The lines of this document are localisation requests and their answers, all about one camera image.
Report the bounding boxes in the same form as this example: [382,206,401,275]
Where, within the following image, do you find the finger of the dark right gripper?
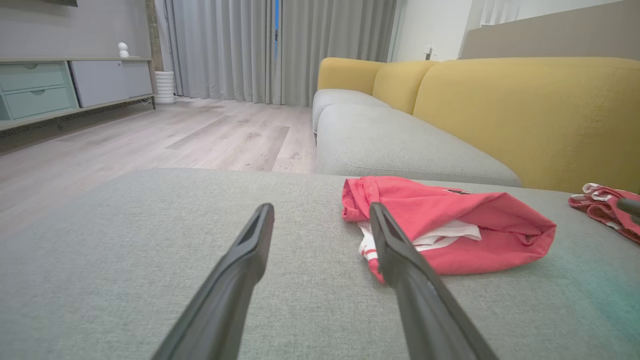
[617,197,640,224]

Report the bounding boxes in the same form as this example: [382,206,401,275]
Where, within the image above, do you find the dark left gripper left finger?
[151,202,275,360]

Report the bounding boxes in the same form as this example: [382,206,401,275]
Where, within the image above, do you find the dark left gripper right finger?
[368,201,501,360]

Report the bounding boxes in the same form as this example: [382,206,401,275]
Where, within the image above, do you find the red shorts with white trim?
[568,182,640,246]

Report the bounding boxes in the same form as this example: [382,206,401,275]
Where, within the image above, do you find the red jersey with white panels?
[341,175,557,285]

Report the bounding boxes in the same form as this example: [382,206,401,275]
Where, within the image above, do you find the yellow sofa back cushion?
[371,60,440,115]
[317,57,387,97]
[412,56,640,195]

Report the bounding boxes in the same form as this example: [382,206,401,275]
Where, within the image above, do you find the grey sofa seat cushion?
[315,103,522,189]
[312,88,394,137]

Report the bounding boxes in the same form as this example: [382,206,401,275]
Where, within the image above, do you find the white ribbed floor vase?
[154,70,177,105]

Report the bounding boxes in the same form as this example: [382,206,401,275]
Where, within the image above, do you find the white cabinet door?
[69,60,154,109]

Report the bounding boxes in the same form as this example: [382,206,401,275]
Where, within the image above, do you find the grey pleated curtain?
[164,0,399,107]

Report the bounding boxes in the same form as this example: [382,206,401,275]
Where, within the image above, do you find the low wooden media cabinet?
[0,56,157,133]

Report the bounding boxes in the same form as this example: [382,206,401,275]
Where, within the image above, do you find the pale green cabinet drawer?
[2,85,74,121]
[0,62,68,94]

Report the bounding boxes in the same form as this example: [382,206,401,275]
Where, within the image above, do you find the brown wooden trunk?
[144,0,165,72]

